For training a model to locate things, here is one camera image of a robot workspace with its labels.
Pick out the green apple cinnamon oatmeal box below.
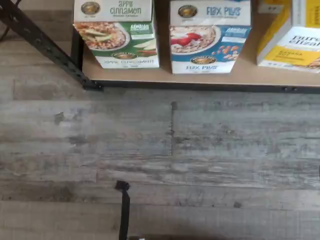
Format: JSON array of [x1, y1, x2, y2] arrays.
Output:
[[72, 0, 160, 69]]

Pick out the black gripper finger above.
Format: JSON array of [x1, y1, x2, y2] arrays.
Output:
[[114, 180, 131, 240]]

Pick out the black metal shelf rack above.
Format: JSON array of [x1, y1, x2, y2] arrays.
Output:
[[0, 0, 320, 95]]

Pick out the tan wooden shelf board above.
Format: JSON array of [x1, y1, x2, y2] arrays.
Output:
[[81, 0, 320, 88]]

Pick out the blue white flax plus box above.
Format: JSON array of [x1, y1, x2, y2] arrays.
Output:
[[169, 0, 252, 75]]

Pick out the yellow purely elizabeth box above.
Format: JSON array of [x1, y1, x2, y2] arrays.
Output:
[[291, 0, 320, 28], [256, 0, 320, 74]]

